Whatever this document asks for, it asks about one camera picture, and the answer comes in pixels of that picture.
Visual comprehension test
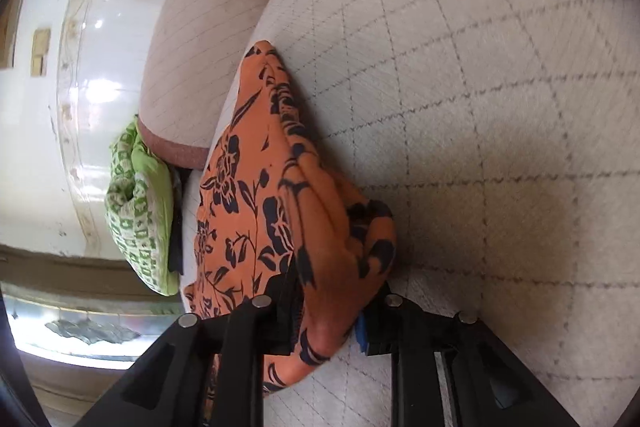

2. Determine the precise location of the orange black floral garment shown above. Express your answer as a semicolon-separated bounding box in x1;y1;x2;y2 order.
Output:
183;41;396;393

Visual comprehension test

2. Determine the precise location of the dark wooden mirror cabinet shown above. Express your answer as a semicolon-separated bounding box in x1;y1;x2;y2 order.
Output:
1;246;183;426

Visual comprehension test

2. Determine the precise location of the green white patterned cloth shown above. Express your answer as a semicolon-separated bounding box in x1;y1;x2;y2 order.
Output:
104;119;179;297

